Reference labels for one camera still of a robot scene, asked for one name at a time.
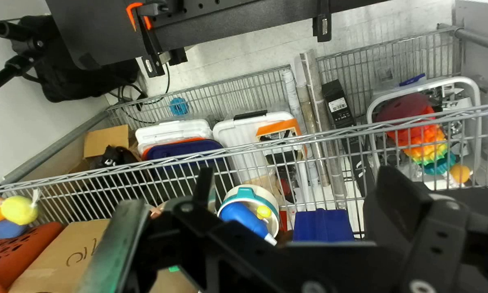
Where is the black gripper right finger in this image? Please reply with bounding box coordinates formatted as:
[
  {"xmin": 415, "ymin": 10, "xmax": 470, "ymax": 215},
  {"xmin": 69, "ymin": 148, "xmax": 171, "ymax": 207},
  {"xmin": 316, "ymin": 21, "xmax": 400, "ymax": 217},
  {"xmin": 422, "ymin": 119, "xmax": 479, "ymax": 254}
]
[{"xmin": 363, "ymin": 165, "xmax": 488, "ymax": 293}]

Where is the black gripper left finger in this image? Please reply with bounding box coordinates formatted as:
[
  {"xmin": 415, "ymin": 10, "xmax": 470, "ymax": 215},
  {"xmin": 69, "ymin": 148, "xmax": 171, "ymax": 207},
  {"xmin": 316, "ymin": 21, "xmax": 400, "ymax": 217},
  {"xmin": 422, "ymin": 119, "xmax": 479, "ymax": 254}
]
[{"xmin": 78, "ymin": 165, "xmax": 241, "ymax": 293}]

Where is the white bowl with teal rim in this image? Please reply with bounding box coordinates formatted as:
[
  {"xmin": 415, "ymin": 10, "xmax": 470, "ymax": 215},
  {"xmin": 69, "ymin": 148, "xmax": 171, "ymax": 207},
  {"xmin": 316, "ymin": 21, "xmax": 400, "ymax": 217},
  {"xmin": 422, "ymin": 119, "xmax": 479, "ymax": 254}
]
[{"xmin": 217, "ymin": 184, "xmax": 283, "ymax": 241}]

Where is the small orange ball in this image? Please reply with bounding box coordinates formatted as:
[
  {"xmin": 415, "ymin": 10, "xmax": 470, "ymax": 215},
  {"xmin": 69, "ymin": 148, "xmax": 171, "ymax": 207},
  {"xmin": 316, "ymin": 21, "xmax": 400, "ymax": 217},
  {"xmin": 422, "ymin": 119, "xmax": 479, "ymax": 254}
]
[{"xmin": 449, "ymin": 163, "xmax": 474, "ymax": 186}]

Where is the black cloth bundle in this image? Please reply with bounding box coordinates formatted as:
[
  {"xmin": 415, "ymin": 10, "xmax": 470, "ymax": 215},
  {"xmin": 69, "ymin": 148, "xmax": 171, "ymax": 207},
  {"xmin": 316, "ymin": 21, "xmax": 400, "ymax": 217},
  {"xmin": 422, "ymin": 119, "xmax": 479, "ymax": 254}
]
[{"xmin": 86, "ymin": 145, "xmax": 143, "ymax": 169}]

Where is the rainbow stacking toy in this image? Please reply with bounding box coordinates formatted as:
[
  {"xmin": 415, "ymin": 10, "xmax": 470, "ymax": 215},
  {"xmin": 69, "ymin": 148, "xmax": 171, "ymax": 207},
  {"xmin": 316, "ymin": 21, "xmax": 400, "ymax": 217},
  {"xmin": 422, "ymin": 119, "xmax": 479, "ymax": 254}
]
[{"xmin": 373, "ymin": 93, "xmax": 459, "ymax": 176}]

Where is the small cardboard box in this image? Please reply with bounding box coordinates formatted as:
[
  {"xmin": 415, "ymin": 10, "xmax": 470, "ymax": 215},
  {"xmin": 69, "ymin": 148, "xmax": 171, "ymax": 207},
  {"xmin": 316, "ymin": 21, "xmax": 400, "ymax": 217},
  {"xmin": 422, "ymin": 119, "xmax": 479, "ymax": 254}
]
[{"xmin": 82, "ymin": 124, "xmax": 135, "ymax": 161}]

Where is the brown cardboard box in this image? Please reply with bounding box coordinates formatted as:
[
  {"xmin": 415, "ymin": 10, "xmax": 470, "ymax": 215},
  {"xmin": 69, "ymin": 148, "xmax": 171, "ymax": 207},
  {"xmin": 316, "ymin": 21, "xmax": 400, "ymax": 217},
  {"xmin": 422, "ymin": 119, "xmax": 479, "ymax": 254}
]
[{"xmin": 0, "ymin": 220, "xmax": 64, "ymax": 293}]

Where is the blue ball toy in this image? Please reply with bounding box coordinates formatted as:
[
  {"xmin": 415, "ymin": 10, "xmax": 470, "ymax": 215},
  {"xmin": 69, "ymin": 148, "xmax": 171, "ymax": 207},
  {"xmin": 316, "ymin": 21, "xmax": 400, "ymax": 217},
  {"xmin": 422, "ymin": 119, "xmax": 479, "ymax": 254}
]
[{"xmin": 0, "ymin": 218, "xmax": 26, "ymax": 241}]

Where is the blue toy detergent bottle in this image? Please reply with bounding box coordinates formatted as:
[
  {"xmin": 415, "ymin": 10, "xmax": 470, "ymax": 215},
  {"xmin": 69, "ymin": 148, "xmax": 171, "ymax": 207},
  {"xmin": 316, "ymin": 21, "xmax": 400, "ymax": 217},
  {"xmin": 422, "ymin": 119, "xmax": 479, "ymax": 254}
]
[{"xmin": 220, "ymin": 202, "xmax": 278, "ymax": 248}]

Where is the small yellow toy piece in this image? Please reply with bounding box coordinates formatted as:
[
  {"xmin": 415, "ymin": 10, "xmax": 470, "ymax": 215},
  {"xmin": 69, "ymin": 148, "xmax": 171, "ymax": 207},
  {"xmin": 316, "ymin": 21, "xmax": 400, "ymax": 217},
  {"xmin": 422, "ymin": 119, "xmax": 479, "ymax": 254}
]
[{"xmin": 256, "ymin": 204, "xmax": 274, "ymax": 221}]

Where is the blue round disc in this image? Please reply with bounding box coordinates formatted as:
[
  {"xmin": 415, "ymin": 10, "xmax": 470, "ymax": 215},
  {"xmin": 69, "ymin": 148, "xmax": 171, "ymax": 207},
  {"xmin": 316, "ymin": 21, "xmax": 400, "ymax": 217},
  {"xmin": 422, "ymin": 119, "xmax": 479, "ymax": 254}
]
[{"xmin": 168, "ymin": 96, "xmax": 192, "ymax": 119}]

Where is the black device with white label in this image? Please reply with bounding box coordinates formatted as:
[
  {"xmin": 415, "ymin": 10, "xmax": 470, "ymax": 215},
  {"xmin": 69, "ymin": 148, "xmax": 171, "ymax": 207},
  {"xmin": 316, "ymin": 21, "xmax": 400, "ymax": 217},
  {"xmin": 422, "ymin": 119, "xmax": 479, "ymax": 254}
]
[{"xmin": 322, "ymin": 78, "xmax": 378, "ymax": 192}]

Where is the white container with orange latch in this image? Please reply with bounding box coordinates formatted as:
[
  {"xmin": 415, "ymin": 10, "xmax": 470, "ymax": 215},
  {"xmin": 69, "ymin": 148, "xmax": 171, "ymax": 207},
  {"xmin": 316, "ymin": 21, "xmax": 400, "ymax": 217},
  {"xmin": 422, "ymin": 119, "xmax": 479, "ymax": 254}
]
[{"xmin": 212, "ymin": 111, "xmax": 306, "ymax": 186}]

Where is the white tube frame basket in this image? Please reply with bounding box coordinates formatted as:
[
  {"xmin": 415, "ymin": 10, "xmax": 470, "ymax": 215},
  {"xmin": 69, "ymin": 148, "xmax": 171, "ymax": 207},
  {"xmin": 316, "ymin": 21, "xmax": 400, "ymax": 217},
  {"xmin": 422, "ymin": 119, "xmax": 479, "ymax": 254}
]
[{"xmin": 365, "ymin": 75, "xmax": 483, "ymax": 186}]

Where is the metal wire shelf rack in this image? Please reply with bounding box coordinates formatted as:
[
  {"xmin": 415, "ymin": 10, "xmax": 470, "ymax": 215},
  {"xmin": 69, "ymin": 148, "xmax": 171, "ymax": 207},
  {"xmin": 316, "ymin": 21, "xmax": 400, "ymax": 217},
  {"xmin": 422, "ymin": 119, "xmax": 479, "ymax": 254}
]
[{"xmin": 0, "ymin": 26, "xmax": 488, "ymax": 246}]

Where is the black cable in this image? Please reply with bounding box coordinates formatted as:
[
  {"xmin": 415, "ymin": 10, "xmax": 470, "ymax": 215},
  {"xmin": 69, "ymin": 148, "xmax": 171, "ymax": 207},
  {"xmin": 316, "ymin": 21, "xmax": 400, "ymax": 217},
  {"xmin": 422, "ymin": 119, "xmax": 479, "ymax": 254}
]
[{"xmin": 121, "ymin": 59, "xmax": 173, "ymax": 111}]

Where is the black camera stand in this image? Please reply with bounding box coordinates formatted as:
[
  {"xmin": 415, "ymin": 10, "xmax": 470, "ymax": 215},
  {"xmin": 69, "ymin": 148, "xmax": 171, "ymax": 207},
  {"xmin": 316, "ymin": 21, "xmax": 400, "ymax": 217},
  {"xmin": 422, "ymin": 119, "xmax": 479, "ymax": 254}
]
[{"xmin": 0, "ymin": 18, "xmax": 38, "ymax": 101}]

